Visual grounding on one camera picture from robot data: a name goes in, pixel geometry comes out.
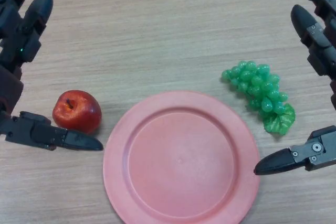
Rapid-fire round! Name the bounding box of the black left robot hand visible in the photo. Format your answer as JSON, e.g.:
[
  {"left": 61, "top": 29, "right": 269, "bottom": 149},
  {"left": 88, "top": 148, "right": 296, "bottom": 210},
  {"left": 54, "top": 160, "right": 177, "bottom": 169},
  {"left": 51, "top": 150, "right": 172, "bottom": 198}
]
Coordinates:
[{"left": 0, "top": 0, "right": 104, "bottom": 152}]

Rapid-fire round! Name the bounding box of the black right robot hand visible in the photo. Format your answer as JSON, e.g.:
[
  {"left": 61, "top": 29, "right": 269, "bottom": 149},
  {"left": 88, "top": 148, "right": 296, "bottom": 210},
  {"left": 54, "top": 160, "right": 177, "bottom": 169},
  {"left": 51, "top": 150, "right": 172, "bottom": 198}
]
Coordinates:
[{"left": 254, "top": 0, "right": 336, "bottom": 176}]

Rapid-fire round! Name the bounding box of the green grape bunch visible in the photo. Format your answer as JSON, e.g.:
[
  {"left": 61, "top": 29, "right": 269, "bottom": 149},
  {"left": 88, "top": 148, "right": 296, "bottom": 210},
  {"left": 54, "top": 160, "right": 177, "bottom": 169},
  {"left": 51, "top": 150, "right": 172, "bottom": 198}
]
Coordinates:
[{"left": 220, "top": 60, "right": 296, "bottom": 135}]

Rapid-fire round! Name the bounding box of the pink round plate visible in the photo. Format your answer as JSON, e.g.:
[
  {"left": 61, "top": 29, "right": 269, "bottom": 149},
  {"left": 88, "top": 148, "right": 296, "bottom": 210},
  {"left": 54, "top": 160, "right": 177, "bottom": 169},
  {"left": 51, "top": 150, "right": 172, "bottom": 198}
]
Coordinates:
[{"left": 102, "top": 90, "right": 261, "bottom": 224}]

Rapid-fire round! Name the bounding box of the red apple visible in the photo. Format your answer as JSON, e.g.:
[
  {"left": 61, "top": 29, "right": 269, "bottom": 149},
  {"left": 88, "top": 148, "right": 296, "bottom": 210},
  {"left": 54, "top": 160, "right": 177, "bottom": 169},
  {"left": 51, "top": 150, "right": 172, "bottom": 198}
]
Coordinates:
[{"left": 52, "top": 90, "right": 102, "bottom": 135}]

